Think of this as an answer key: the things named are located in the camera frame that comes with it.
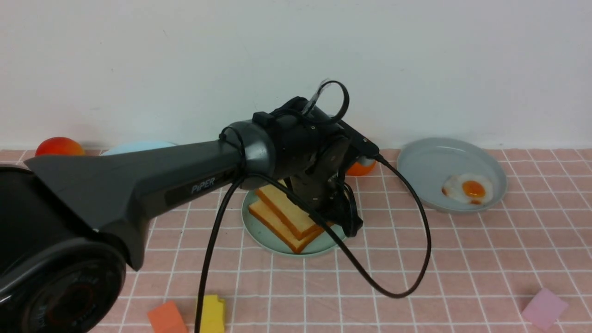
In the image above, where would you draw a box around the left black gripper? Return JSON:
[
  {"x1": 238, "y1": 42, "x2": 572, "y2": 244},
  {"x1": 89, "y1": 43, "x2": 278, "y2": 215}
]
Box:
[{"x1": 284, "y1": 136, "x2": 363, "y2": 237}]

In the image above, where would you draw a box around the toast slice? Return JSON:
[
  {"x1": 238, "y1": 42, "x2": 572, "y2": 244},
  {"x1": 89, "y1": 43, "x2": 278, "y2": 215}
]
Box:
[
  {"x1": 248, "y1": 200, "x2": 324, "y2": 254},
  {"x1": 255, "y1": 184, "x2": 323, "y2": 240}
]

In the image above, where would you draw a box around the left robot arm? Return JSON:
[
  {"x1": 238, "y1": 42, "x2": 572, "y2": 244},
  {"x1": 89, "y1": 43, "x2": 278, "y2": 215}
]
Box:
[{"x1": 0, "y1": 97, "x2": 362, "y2": 333}]

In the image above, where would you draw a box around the orange fruit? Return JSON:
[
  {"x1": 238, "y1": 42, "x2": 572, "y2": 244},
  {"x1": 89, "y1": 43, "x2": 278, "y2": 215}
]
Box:
[{"x1": 346, "y1": 156, "x2": 376, "y2": 177}]

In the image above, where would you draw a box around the teal green plate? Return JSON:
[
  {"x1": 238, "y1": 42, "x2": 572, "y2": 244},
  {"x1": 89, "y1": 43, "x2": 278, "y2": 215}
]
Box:
[{"x1": 241, "y1": 191, "x2": 339, "y2": 258}]

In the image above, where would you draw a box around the grey blue plate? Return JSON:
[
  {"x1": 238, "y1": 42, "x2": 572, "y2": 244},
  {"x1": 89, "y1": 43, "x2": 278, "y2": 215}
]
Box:
[{"x1": 397, "y1": 137, "x2": 508, "y2": 214}]

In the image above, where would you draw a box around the rear fried egg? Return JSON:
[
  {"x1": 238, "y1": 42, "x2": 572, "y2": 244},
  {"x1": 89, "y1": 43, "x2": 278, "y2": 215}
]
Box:
[{"x1": 441, "y1": 173, "x2": 494, "y2": 206}]

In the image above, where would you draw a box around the yellow block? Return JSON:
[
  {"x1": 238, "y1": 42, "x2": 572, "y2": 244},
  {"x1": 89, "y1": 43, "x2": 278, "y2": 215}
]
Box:
[{"x1": 199, "y1": 295, "x2": 226, "y2": 333}]

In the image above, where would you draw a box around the light blue plate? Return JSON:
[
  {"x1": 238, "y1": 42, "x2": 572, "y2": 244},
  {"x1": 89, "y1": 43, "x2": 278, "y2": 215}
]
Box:
[{"x1": 101, "y1": 141, "x2": 176, "y2": 156}]

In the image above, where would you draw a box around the orange block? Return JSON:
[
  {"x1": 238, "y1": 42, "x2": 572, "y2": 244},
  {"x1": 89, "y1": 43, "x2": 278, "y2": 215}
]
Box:
[{"x1": 147, "y1": 301, "x2": 188, "y2": 333}]

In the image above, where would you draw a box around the pink block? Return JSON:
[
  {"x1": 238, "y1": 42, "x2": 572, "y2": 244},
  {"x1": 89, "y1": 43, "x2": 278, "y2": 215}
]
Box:
[{"x1": 521, "y1": 288, "x2": 568, "y2": 333}]

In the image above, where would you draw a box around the red yellow apple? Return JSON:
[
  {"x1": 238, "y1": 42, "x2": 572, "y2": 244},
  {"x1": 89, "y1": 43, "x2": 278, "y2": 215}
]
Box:
[{"x1": 35, "y1": 136, "x2": 86, "y2": 157}]

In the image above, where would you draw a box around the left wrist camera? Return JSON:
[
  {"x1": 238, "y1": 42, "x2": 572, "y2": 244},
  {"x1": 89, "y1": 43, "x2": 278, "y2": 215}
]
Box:
[{"x1": 338, "y1": 120, "x2": 380, "y2": 162}]

